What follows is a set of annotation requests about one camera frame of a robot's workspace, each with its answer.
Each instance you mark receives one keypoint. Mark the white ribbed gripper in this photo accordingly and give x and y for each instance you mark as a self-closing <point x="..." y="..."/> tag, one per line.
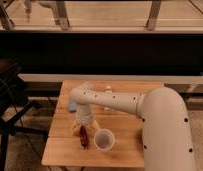
<point x="83" y="116"/>

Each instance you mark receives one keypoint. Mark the black office chair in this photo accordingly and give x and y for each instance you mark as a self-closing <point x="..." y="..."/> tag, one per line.
<point x="12" y="93"/>

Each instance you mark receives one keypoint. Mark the wooden table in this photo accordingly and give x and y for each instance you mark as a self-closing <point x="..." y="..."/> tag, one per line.
<point x="64" y="149"/>

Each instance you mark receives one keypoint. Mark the translucent plastic cup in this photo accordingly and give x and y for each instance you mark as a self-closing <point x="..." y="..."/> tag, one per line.
<point x="104" y="140"/>

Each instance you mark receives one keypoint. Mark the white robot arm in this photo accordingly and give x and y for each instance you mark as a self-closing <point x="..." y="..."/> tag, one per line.
<point x="166" y="131"/>

